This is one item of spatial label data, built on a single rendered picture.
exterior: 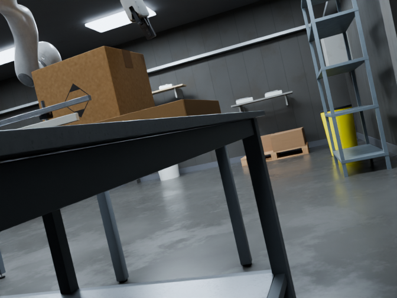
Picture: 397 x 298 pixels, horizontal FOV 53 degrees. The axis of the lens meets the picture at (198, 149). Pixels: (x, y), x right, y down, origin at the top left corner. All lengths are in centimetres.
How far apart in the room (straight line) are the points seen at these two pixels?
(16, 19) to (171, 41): 780
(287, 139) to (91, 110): 658
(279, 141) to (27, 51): 632
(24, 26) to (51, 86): 45
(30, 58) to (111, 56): 62
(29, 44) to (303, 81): 749
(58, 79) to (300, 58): 780
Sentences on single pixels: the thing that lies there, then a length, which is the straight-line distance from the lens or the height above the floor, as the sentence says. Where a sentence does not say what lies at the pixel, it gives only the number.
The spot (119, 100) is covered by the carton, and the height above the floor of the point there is 95.
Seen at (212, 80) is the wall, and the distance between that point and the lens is 906.
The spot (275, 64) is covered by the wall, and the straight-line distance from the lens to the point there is 890.
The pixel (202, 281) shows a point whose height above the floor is 22.
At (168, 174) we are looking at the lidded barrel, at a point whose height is 10.
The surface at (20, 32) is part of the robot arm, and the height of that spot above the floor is 135.
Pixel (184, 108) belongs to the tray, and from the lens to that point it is 80.
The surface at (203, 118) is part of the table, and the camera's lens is 79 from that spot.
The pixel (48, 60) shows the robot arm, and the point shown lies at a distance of 191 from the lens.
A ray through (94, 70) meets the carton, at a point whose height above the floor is 106.
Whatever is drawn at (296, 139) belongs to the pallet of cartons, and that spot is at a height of 30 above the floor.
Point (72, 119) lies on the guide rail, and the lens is 104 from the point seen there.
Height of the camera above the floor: 79
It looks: 2 degrees down
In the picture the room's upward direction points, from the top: 13 degrees counter-clockwise
